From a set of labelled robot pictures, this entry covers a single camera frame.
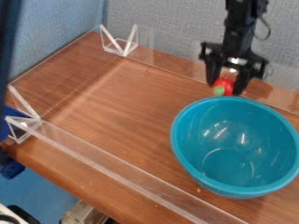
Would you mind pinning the white object under table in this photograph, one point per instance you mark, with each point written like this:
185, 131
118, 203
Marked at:
82, 214

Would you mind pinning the clear acrylic front barrier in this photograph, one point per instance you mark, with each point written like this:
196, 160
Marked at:
167, 195

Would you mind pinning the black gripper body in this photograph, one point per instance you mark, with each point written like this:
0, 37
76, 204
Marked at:
209, 49

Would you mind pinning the red toy strawberry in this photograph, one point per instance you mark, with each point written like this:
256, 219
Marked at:
223, 87

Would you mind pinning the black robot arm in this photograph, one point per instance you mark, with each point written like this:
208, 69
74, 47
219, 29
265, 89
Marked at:
244, 12

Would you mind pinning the black white object corner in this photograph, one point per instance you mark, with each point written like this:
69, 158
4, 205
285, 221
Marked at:
13, 215

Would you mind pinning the clear acrylic back barrier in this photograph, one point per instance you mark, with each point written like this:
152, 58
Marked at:
143, 46

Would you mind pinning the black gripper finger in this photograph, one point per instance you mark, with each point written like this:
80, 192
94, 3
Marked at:
212, 69
241, 81

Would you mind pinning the blue plastic bowl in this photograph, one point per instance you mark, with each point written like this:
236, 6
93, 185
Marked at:
236, 146

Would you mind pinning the clear acrylic left barrier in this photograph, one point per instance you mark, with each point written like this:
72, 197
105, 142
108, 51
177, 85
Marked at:
42, 88

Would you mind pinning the blue clamp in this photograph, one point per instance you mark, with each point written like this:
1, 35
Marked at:
9, 167

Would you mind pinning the clear acrylic barrier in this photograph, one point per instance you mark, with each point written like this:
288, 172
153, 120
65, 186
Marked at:
143, 46
42, 88
167, 195

